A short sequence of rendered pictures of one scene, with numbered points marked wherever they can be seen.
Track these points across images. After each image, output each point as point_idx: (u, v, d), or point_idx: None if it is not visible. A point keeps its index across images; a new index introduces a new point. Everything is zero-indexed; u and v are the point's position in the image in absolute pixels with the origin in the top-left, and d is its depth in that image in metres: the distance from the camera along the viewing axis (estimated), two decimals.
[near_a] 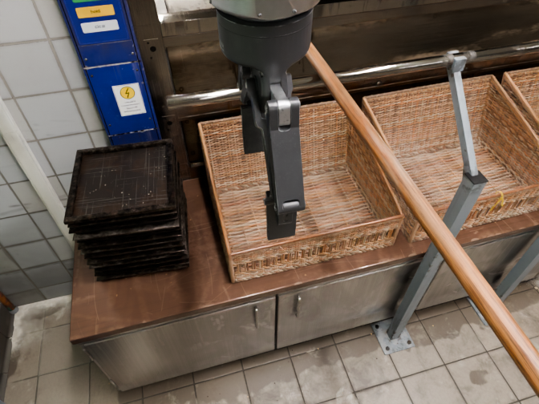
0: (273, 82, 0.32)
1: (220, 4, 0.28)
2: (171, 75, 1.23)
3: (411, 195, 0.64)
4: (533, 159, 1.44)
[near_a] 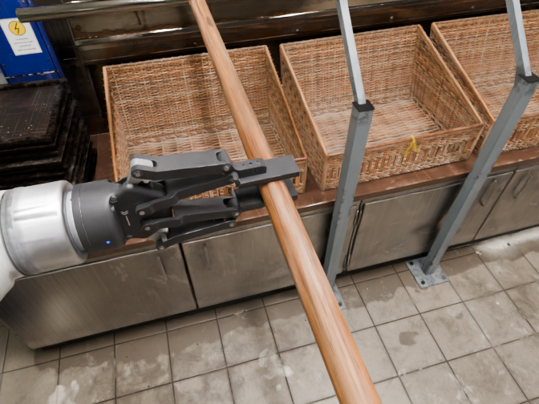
0: (137, 230, 0.46)
1: None
2: None
3: (319, 320, 0.34)
4: (455, 107, 1.40)
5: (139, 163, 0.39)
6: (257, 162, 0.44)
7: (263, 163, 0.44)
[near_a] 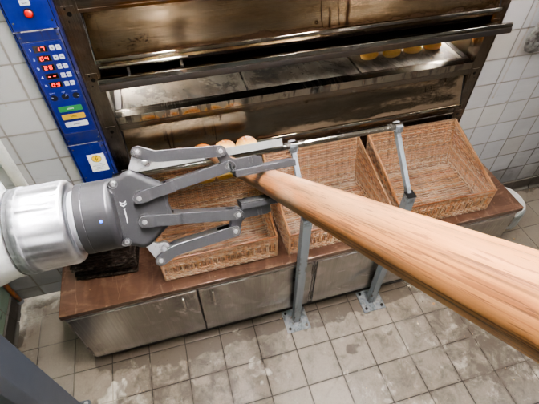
0: (136, 241, 0.44)
1: None
2: (125, 146, 1.88)
3: (310, 192, 0.29)
4: (379, 196, 2.10)
5: (139, 147, 0.42)
6: (252, 155, 0.46)
7: (258, 155, 0.45)
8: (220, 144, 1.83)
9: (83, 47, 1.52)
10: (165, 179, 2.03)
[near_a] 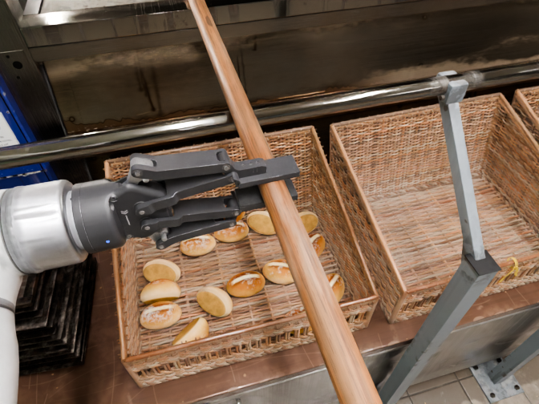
0: (136, 229, 0.46)
1: None
2: (54, 101, 0.88)
3: (318, 317, 0.34)
4: None
5: (139, 163, 0.39)
6: (257, 162, 0.44)
7: (263, 163, 0.44)
8: (273, 276, 1.04)
9: None
10: (162, 304, 0.96)
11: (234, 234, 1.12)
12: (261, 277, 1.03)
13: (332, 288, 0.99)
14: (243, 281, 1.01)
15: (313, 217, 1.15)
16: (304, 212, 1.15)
